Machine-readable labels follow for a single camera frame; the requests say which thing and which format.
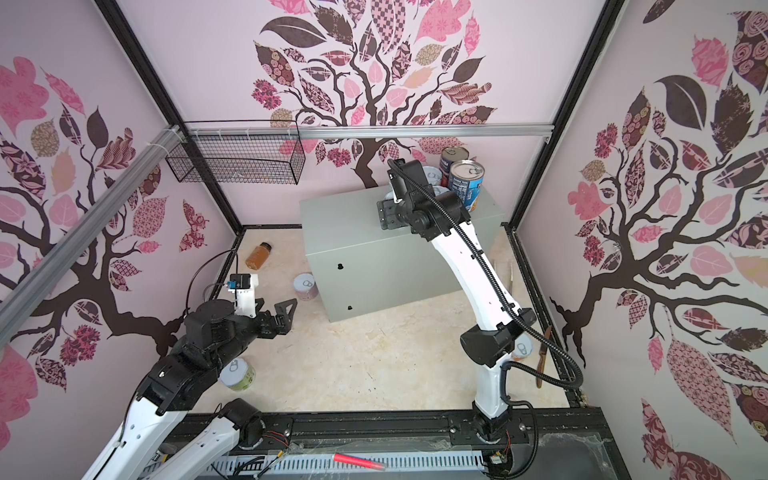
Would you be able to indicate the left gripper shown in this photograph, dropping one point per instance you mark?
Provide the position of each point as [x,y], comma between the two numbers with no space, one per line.
[270,330]

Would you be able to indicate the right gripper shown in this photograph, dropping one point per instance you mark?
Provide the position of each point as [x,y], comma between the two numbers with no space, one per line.
[386,216]

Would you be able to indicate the pink can white lid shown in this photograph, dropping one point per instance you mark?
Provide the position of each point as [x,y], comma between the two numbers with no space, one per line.
[433,175]

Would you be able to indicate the blue label tall can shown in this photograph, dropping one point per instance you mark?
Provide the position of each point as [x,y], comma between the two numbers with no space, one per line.
[465,180]

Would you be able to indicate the la sicilia tomato can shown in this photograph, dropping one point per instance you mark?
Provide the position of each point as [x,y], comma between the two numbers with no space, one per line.
[448,157]

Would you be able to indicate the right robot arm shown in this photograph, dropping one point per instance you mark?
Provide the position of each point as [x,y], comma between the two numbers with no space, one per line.
[499,321]

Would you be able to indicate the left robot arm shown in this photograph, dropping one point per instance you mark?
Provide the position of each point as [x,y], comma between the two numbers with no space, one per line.
[162,400]

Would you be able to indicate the pink can near cabinet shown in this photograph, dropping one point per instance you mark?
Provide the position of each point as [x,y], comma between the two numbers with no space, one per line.
[305,286]

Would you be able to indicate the orange spice jar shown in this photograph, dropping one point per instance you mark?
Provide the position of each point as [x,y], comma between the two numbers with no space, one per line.
[258,256]

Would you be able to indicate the grey metal cabinet box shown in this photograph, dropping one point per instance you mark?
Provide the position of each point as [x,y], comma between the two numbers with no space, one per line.
[360,268]

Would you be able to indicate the green label can left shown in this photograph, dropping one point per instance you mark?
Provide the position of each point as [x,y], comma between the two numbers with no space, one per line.
[237,375]

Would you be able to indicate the pink marker pen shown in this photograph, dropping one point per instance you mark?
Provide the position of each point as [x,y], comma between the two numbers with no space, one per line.
[359,462]

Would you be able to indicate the orange label can right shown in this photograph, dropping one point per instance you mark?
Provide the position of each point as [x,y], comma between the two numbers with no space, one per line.
[523,347]

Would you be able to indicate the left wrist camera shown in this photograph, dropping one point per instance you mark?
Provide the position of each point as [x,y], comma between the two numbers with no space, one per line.
[242,286]

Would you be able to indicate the aluminium rail back wall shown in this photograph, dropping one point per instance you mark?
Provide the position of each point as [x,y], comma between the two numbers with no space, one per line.
[408,131]

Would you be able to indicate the aluminium rail wall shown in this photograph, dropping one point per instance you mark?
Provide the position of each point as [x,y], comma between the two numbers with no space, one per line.
[19,305]
[408,131]

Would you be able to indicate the black wire basket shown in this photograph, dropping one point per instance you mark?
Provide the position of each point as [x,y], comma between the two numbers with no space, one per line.
[268,153]

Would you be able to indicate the white slotted cable duct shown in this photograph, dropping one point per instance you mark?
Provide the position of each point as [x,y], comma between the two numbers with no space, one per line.
[390,465]

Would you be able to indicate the wooden handled knife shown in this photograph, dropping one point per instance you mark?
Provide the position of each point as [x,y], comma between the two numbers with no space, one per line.
[542,359]

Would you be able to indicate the black mounting rail base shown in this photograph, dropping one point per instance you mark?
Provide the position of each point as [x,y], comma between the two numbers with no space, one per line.
[458,427]

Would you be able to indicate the aluminium rail left wall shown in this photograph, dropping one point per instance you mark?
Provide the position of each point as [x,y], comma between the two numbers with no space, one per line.
[19,305]

